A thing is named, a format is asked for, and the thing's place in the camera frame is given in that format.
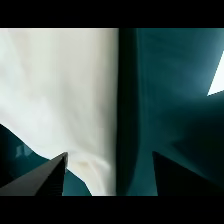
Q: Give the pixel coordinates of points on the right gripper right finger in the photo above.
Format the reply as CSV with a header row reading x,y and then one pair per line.
x,y
176,180

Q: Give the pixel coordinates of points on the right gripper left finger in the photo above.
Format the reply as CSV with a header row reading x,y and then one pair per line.
x,y
46,181

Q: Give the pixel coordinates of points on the white garment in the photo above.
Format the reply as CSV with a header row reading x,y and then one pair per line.
x,y
60,90

